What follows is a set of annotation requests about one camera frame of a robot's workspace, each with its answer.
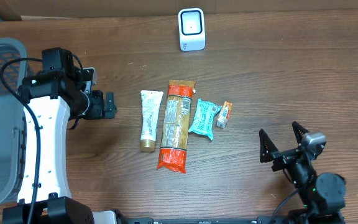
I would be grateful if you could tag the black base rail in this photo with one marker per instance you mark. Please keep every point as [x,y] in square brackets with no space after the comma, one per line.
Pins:
[258,220]

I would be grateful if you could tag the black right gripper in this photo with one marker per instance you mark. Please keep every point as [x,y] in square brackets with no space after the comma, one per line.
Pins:
[268,150]

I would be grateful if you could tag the teal snack packet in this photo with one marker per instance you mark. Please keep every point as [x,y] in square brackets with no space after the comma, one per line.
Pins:
[204,118]

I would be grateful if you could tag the white tube gold cap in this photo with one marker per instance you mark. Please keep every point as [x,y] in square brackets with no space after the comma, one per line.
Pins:
[151,101]

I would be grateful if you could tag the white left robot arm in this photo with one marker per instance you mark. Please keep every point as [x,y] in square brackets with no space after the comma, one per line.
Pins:
[60,92]

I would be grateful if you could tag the white barcode scanner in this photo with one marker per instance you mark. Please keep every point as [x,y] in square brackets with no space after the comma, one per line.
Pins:
[191,29]

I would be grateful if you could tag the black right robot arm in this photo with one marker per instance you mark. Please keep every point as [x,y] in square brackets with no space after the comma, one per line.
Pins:
[322,195]

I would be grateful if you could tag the orange pasta packet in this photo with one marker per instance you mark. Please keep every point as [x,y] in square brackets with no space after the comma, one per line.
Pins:
[173,148]

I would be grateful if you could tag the cardboard back wall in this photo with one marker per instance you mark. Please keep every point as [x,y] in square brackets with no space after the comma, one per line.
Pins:
[11,10]

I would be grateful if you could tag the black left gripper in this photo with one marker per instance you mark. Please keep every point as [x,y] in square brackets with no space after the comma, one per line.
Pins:
[102,109]

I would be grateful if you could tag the red white small packet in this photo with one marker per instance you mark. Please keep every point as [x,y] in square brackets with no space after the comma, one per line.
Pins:
[224,114]

